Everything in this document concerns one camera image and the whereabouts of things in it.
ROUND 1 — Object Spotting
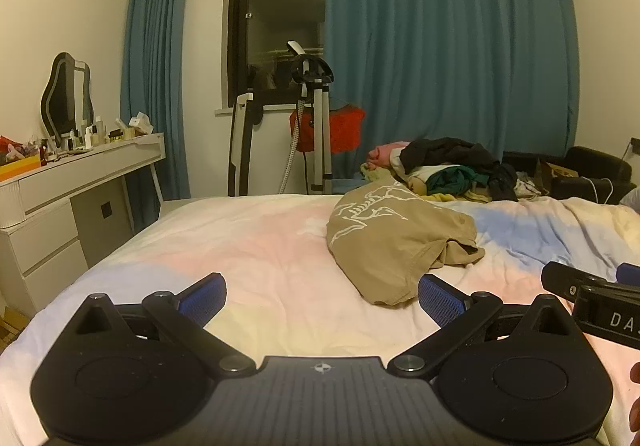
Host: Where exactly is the standing garment steamer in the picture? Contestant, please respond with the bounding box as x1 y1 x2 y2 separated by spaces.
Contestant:
277 40 335 197

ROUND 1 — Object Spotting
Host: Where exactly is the dark window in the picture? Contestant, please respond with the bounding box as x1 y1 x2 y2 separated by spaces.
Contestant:
227 0 328 114

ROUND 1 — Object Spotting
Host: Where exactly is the orange box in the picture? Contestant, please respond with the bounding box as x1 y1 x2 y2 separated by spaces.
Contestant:
0 153 41 183

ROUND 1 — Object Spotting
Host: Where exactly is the wide blue curtain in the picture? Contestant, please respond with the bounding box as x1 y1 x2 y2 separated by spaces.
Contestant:
325 0 581 181

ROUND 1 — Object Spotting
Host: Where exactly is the person's right hand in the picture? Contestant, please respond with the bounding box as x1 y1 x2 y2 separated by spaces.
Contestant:
627 361 640 432

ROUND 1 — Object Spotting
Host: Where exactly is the white upright ironing board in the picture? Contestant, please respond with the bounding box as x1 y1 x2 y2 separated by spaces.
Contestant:
227 92 263 197

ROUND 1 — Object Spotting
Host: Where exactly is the tan printed t-shirt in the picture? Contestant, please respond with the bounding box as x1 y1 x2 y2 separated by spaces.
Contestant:
326 178 487 307

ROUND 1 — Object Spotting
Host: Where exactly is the white cable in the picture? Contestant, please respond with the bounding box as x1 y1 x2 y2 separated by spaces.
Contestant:
582 177 615 204

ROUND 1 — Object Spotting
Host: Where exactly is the group of cosmetic bottles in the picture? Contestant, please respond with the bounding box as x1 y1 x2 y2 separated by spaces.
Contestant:
37 116 136 161

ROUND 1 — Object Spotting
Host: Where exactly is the red cloth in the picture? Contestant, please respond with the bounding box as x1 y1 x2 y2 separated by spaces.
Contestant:
289 106 366 154

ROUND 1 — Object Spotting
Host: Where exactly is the white dressing table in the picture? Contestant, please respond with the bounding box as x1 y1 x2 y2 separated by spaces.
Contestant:
0 132 167 317

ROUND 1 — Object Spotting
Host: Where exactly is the pastel tie-dye duvet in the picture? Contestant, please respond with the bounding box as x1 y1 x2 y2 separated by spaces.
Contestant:
0 193 640 446

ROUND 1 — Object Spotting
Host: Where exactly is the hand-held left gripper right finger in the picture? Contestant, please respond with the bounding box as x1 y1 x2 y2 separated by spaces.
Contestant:
386 273 581 381

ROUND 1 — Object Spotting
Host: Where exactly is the wavy-edged mirror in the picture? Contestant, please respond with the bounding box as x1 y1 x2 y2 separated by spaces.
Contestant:
40 52 96 149

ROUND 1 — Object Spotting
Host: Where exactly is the pile of mixed clothes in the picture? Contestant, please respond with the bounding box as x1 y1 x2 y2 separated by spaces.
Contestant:
360 137 543 204

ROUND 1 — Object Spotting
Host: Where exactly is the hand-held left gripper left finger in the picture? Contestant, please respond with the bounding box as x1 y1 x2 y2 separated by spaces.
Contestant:
65 272 257 379

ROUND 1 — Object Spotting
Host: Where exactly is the brown cardboard box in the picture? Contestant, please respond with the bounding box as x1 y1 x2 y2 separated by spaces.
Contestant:
535 158 581 191

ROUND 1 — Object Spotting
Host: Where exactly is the narrow blue curtain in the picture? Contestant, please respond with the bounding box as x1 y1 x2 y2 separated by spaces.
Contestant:
120 0 193 199

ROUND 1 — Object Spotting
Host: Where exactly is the black sofa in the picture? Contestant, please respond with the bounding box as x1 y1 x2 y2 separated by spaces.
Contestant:
502 146 633 204

